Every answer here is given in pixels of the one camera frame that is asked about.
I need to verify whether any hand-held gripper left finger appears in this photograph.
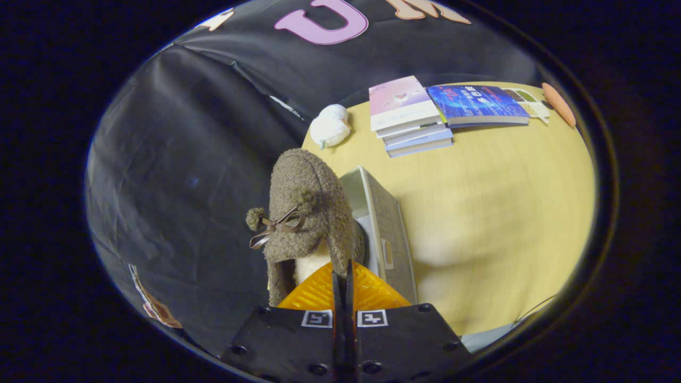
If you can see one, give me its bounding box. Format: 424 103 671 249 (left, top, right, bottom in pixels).
220 261 345 383

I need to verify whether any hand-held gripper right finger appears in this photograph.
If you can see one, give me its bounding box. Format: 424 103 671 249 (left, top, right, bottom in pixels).
345 260 472 383

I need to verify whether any grey fabric storage box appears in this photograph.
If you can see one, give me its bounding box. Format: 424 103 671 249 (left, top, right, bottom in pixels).
340 166 419 304

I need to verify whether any brown fuzzy slipper shoe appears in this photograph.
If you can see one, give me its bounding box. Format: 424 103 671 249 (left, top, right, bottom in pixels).
246 148 367 307

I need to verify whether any pale blue cover book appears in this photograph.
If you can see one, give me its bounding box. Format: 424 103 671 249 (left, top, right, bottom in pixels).
384 130 454 158

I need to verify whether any black backdrop cloth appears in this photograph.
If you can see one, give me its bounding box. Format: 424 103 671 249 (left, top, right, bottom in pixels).
85 0 538 357

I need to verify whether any white cover book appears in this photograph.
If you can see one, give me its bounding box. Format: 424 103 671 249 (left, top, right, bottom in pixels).
377 122 449 141

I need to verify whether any white plush toy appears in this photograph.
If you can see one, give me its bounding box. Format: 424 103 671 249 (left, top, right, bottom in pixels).
310 104 352 149

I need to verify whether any pink cover book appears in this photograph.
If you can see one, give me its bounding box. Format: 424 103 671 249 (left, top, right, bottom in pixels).
369 76 442 132

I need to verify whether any dark blue cover book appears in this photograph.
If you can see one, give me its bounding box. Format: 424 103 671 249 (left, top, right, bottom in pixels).
427 84 530 129

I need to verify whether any white printed leaflet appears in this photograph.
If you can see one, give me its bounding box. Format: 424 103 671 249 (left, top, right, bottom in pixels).
500 88 552 123

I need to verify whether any orange carrot toy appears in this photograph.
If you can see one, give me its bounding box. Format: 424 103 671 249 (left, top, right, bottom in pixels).
542 82 577 128

